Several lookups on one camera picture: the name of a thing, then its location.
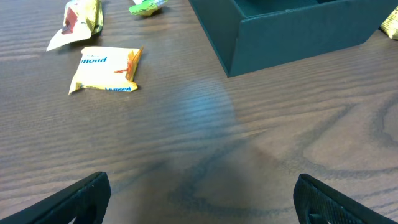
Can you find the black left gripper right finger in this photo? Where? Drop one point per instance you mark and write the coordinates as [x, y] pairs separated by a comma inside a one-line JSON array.
[[316, 202]]

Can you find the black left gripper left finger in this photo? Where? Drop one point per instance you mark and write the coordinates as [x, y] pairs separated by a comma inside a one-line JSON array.
[[83, 202]]

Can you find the yellow Lemond biscuit packet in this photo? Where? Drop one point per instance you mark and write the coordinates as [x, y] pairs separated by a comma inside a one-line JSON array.
[[107, 68]]

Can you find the dark green open box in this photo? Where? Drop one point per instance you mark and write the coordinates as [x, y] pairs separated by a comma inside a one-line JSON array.
[[250, 35]]

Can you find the yellow Apollo chocolate cake packet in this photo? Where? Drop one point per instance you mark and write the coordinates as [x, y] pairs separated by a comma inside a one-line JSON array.
[[82, 19]]

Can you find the yellow snack packet near box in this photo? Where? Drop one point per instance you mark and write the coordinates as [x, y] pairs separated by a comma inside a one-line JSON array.
[[390, 25]]

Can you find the green pandan cake packet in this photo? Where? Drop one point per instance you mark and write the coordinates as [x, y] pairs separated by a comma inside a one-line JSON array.
[[146, 7]]

